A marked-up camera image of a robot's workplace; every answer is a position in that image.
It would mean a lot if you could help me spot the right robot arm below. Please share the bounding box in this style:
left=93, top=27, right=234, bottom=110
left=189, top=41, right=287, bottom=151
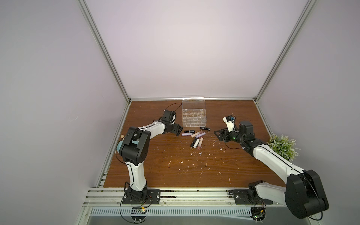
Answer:
left=214, top=115, right=329, bottom=221

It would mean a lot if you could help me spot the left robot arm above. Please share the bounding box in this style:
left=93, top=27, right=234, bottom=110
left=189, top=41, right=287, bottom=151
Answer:
left=116, top=110, right=183, bottom=202

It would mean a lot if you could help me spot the clear acrylic lipstick organizer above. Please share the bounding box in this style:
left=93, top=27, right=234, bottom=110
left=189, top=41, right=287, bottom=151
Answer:
left=182, top=97, right=207, bottom=128

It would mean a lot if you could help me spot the lilac lip tube right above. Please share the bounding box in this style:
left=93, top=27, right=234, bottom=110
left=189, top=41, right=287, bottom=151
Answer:
left=196, top=133, right=206, bottom=138

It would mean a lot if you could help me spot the peach lip gloss tube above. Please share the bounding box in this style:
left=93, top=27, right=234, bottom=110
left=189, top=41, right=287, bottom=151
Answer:
left=191, top=130, right=202, bottom=137

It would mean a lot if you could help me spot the pink lip gloss tube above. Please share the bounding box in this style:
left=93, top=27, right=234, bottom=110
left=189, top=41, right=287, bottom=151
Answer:
left=197, top=137, right=203, bottom=150

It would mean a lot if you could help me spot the white lip balm tube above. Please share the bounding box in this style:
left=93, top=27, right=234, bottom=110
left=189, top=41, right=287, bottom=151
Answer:
left=193, top=138, right=200, bottom=149

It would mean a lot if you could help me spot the teal dustpan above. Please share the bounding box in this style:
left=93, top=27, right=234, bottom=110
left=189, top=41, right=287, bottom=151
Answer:
left=116, top=140, right=123, bottom=154

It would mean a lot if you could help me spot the potted green plant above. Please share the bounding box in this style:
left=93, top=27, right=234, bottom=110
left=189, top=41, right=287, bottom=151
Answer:
left=267, top=134, right=300, bottom=162

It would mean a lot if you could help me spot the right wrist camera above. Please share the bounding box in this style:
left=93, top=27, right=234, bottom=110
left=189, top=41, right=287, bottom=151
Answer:
left=223, top=115, right=236, bottom=133

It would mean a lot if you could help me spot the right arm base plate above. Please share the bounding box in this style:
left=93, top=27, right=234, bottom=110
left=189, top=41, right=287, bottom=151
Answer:
left=228, top=189, right=273, bottom=205

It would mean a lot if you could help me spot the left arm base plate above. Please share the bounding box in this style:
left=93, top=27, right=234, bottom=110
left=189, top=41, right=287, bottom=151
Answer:
left=122, top=188, right=161, bottom=205

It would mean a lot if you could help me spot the aluminium front rail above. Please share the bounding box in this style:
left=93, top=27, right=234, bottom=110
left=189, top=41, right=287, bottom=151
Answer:
left=82, top=187, right=281, bottom=207

